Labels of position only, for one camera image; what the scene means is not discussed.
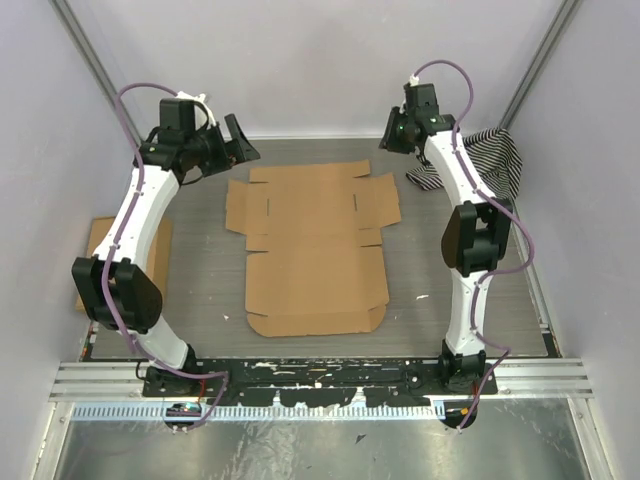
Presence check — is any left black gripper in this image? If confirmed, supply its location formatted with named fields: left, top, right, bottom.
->
left=186, top=114, right=260, bottom=178

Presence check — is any brown cardboard box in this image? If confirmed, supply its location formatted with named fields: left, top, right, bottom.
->
left=71, top=217, right=173, bottom=330
left=226, top=160, right=401, bottom=338

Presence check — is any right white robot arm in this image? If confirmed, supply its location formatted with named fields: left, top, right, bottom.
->
left=379, top=106, right=512, bottom=395

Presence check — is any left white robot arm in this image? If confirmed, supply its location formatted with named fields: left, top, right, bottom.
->
left=71, top=113, right=260, bottom=397

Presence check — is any folded brown cardboard box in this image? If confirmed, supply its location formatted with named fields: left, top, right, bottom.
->
left=71, top=217, right=173, bottom=330

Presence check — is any striped cloth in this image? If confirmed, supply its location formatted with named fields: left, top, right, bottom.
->
left=405, top=127, right=524, bottom=202

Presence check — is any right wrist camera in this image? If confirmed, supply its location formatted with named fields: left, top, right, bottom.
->
left=403, top=83, right=439, bottom=116

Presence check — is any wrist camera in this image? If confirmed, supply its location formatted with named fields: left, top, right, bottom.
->
left=403, top=83, right=439, bottom=116
left=159, top=98, right=196, bottom=133

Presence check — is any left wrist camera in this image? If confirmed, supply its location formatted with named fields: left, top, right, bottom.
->
left=159, top=98, right=196, bottom=133

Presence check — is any right aluminium corner post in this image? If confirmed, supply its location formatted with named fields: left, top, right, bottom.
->
left=498, top=0, right=583, bottom=130

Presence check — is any aluminium corner post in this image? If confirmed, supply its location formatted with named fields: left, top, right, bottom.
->
left=498, top=0, right=583, bottom=130
left=48, top=0, right=141, bottom=141

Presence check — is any left aluminium corner post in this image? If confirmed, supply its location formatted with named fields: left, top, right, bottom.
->
left=48, top=0, right=141, bottom=141

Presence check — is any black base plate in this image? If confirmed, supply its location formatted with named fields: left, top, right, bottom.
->
left=143, top=358, right=497, bottom=408

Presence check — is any slotted cable duct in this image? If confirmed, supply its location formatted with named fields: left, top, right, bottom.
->
left=71, top=401, right=445, bottom=422

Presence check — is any aluminium front rail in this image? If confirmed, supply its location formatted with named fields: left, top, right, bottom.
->
left=49, top=357, right=593, bottom=405

